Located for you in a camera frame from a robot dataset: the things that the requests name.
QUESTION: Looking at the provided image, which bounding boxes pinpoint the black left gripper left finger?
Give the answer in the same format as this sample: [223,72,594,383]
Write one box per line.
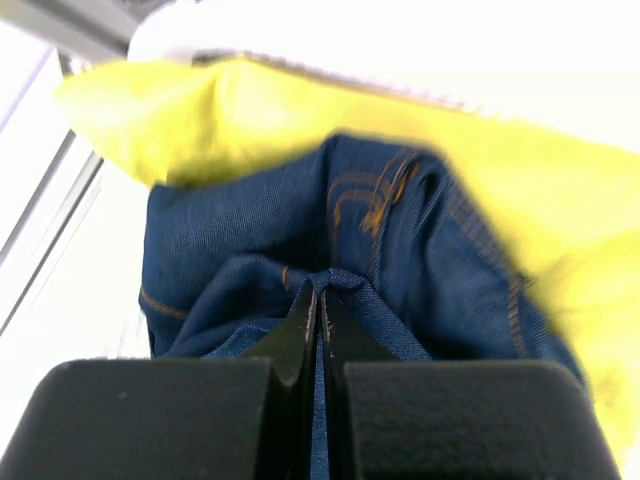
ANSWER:
[1,287,317,480]

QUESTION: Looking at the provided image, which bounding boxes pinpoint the white plastic basket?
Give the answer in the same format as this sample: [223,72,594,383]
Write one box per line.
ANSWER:
[126,0,481,114]

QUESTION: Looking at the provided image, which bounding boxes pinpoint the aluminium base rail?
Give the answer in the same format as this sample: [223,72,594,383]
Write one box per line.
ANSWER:
[1,45,101,330]

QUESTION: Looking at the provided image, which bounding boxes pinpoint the dark blue denim trousers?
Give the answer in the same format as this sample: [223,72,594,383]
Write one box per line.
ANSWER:
[139,136,582,479]

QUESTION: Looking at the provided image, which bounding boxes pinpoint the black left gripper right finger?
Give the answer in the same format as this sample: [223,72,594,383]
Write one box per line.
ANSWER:
[321,292,620,479]

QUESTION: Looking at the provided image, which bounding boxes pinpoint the lime green trousers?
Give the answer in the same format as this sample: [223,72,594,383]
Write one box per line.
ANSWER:
[55,58,639,460]

